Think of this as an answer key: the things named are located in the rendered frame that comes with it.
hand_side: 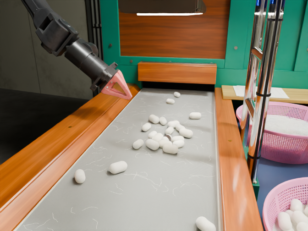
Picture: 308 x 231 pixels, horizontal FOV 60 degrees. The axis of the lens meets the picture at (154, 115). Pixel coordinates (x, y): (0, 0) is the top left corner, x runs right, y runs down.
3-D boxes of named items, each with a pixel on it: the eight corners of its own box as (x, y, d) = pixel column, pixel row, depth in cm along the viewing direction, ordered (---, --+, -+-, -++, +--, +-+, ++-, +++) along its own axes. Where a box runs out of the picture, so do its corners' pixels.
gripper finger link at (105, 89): (141, 84, 77) (116, 62, 75) (136, 92, 70) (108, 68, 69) (127, 100, 79) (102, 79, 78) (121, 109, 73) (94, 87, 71)
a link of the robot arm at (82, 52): (57, 54, 68) (70, 37, 67) (67, 52, 75) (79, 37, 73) (79, 72, 69) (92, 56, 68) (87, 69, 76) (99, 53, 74)
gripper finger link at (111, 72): (140, 87, 74) (113, 64, 73) (134, 95, 68) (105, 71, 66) (125, 103, 77) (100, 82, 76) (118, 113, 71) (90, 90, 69)
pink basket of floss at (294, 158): (295, 183, 61) (303, 146, 58) (214, 139, 83) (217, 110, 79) (352, 153, 74) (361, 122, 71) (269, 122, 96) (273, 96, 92)
